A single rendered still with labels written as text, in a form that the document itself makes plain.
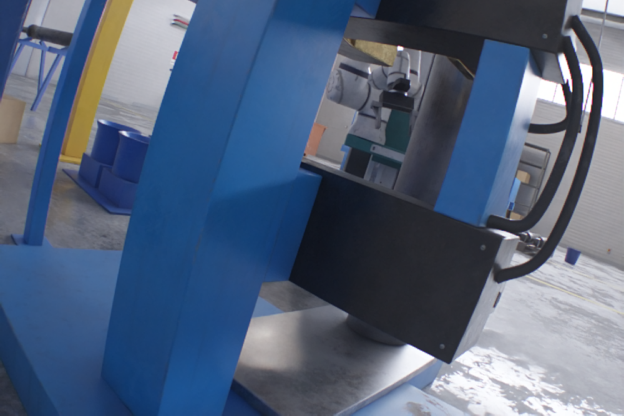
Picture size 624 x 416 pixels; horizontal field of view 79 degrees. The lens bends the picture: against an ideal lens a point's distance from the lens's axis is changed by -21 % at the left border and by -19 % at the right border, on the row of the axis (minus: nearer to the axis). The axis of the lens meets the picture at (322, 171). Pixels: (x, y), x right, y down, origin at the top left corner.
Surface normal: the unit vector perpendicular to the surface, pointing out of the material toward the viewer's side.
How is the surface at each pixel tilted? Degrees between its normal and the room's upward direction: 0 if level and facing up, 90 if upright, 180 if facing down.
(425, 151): 90
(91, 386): 0
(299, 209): 90
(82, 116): 90
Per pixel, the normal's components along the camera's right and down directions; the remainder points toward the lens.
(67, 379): 0.31, -0.95
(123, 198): 0.76, 0.29
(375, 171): -0.02, 0.06
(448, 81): -0.59, -0.14
